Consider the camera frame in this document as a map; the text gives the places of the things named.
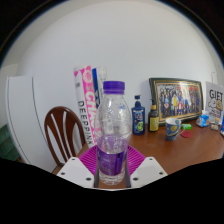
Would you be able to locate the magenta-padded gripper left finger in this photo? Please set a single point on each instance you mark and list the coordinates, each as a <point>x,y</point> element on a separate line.
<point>75,171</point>

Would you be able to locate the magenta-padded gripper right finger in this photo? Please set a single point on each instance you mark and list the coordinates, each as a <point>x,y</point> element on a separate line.
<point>148,170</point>

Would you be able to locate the clear purple-capped water bottle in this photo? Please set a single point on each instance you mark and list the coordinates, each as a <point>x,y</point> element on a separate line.
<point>112,133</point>

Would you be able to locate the blue printed paper cup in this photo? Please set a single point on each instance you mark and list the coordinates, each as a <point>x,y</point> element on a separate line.
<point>172,129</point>

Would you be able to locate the brown yellow-label pump bottle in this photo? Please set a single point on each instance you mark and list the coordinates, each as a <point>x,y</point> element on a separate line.
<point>153,121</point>

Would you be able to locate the brown wooden chair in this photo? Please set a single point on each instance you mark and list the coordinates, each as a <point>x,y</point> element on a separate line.
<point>55,126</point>

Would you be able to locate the dark blue pump bottle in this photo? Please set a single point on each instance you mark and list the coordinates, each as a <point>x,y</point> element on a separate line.
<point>138,120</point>

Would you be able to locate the flat round red coaster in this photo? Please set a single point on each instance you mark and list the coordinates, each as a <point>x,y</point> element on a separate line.
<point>186,134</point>

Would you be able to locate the small green box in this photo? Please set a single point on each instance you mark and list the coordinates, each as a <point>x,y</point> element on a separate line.
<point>186,126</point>

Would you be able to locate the tall pink printed box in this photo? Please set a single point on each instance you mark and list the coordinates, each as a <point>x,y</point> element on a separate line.
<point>85,106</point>

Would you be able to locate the white cabinet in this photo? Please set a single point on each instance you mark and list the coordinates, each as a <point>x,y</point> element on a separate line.
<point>23,126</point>

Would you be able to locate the dark green box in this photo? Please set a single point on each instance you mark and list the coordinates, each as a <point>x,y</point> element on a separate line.
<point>7,143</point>

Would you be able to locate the blue tissue pack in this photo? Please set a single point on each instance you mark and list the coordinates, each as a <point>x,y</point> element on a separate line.
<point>202,120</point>

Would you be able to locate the framed group picture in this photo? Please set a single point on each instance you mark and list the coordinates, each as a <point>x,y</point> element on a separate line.
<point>176,100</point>

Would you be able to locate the small snack packet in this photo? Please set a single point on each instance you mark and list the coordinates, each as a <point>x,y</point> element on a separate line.
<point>214,127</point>

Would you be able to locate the white printed paper bag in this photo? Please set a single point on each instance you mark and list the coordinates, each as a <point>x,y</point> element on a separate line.
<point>215,100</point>

